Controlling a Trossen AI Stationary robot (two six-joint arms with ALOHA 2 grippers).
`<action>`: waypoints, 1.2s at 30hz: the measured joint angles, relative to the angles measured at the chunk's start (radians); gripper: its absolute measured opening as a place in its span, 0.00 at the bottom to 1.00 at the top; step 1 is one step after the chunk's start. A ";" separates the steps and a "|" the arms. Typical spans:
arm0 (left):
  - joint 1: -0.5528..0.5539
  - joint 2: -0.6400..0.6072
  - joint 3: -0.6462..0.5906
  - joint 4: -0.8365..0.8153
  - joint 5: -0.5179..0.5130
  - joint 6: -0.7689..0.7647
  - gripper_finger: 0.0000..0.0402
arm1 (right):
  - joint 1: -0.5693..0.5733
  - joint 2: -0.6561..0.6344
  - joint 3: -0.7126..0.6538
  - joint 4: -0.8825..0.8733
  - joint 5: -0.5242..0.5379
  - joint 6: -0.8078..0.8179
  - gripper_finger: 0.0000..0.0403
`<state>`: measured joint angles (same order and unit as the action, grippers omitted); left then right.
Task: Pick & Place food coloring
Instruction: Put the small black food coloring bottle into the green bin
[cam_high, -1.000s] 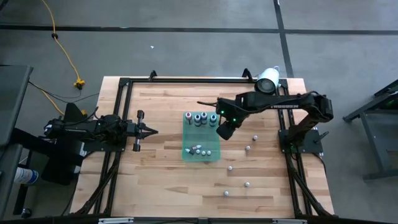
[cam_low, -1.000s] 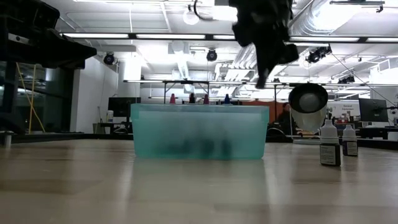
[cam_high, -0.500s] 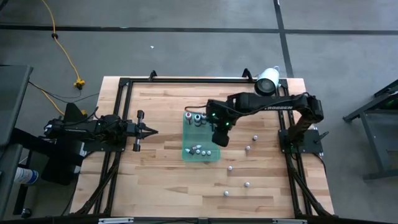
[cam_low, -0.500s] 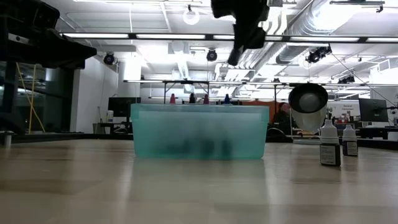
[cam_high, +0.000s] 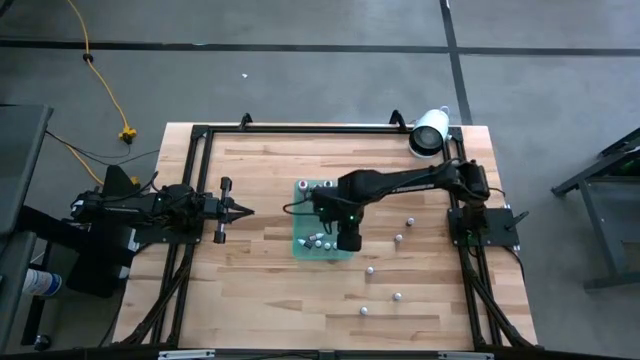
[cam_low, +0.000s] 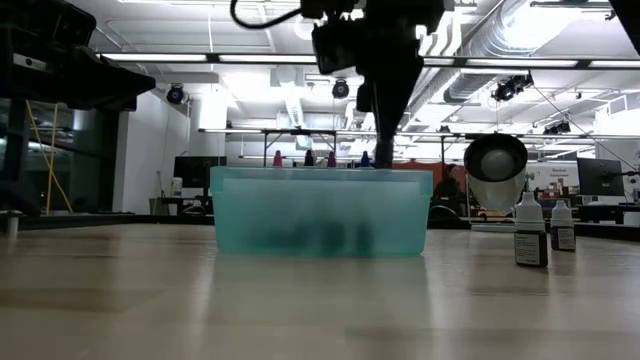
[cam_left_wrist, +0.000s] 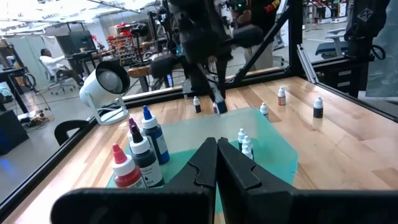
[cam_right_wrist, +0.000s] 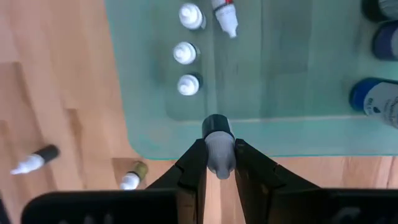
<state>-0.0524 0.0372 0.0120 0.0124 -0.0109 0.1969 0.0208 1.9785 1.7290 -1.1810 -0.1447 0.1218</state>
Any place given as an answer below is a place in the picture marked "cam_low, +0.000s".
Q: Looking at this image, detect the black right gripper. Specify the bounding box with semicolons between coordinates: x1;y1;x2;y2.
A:
355;22;427;169

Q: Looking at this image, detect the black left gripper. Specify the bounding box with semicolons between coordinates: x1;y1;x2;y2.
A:
0;45;157;112

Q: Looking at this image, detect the small black colouring bottle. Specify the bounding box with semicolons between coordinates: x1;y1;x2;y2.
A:
513;192;549;269

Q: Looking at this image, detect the small purple colouring bottle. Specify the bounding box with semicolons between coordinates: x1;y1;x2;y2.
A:
549;199;577;253

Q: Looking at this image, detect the white arm base foot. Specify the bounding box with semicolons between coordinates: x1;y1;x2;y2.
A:
2;209;24;239

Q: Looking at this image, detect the orange partition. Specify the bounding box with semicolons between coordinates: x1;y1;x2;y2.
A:
389;160;467;199

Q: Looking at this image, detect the black computer monitor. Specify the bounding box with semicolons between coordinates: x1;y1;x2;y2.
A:
173;155;227;190
576;158;625;197

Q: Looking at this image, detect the white spotlight lamp black rim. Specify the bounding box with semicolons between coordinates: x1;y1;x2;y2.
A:
463;132;534;234

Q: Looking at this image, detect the dark desk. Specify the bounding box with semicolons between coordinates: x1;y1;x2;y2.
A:
148;195;214;225
574;202;640;226

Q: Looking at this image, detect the teal translucent plastic bin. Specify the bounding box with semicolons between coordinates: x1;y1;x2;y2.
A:
209;165;434;259

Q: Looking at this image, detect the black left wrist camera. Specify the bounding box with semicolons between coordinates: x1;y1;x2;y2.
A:
0;0;97;49

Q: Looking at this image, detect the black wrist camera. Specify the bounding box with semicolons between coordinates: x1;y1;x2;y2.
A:
310;23;362;77
0;0;97;49

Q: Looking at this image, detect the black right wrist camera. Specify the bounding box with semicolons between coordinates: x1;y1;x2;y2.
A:
310;23;362;77

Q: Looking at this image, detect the yellow cable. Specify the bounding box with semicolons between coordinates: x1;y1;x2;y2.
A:
25;101;74;214

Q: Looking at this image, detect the silver ventilation duct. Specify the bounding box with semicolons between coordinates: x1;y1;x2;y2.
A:
439;0;611;104

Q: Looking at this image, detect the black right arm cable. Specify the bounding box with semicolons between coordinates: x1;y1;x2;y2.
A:
228;0;321;31

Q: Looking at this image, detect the white wall sign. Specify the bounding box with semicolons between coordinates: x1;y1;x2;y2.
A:
528;162;579;190

